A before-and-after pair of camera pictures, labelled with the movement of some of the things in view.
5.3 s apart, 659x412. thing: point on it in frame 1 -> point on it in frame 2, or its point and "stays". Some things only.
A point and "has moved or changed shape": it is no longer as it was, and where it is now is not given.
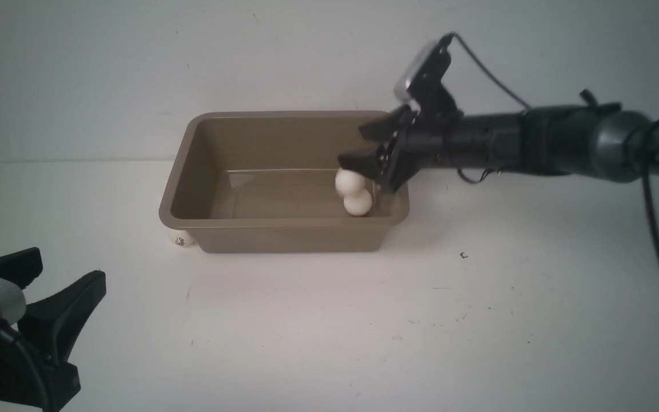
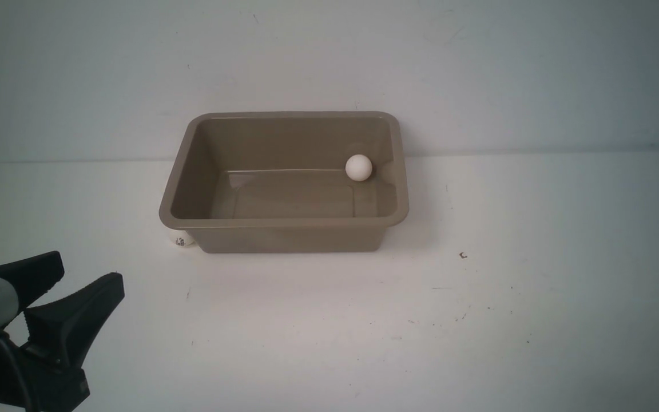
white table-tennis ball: [349, 182] has moved or changed shape
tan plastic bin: [265, 182] stays
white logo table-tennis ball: [180, 238] stays
